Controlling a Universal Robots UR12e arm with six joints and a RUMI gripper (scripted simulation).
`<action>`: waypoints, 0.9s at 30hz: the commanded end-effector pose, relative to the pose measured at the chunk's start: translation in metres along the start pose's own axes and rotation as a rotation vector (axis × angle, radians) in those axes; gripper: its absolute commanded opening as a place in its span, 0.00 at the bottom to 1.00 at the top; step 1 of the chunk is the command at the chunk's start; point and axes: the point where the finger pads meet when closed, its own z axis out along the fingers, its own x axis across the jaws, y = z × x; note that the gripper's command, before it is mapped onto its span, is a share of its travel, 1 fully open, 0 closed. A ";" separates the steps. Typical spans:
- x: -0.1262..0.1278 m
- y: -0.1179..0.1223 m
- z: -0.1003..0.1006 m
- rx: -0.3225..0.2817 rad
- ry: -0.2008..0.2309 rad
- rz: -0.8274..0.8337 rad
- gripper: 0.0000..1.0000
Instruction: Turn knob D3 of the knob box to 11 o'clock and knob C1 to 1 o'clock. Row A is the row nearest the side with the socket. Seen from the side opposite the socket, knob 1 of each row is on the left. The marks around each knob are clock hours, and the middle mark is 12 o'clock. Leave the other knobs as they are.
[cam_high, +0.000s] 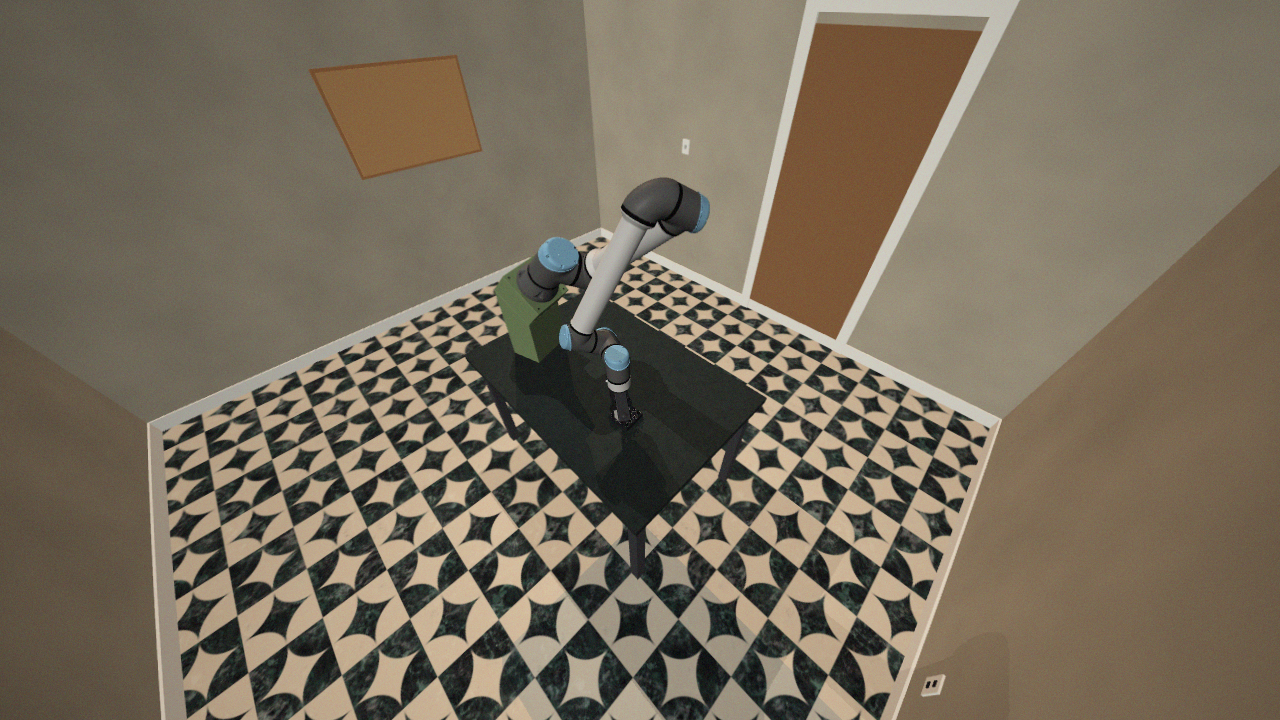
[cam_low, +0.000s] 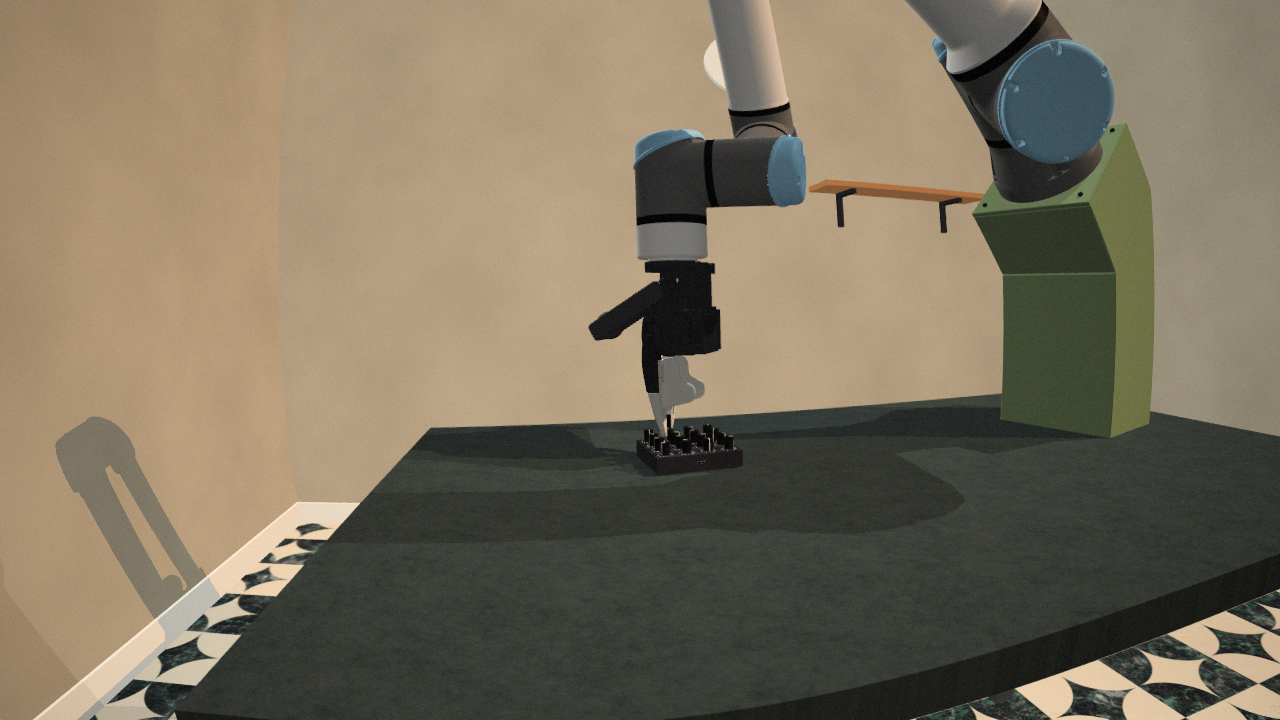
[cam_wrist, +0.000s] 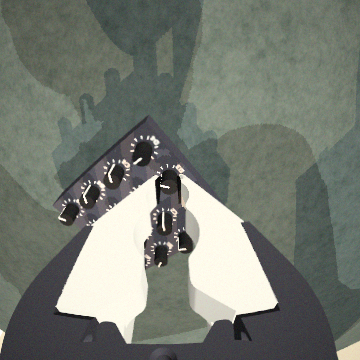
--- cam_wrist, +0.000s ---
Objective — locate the dark grey knob box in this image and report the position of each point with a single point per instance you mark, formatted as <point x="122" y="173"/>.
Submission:
<point x="140" y="154"/>

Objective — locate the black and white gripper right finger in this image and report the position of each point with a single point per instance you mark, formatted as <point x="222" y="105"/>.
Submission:
<point x="235" y="273"/>

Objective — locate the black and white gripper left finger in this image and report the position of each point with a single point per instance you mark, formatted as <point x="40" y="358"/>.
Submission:
<point x="98" y="276"/>

